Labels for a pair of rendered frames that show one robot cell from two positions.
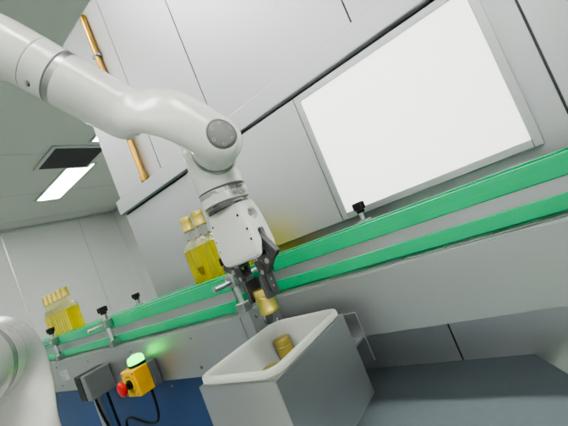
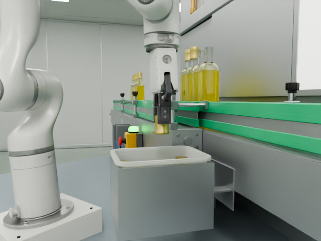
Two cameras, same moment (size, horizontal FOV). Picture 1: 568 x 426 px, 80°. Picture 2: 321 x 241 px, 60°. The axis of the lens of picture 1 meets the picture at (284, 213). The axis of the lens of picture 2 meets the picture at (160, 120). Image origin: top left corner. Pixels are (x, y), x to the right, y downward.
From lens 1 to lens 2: 0.35 m
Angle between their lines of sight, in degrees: 40
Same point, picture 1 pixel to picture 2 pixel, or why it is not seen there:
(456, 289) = (296, 196)
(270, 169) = (258, 27)
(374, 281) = (251, 153)
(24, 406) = (41, 117)
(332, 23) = not seen: outside the picture
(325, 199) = (285, 71)
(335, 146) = (312, 20)
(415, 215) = (300, 112)
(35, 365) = (51, 102)
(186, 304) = not seen: hidden behind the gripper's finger
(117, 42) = not seen: outside the picture
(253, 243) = (156, 82)
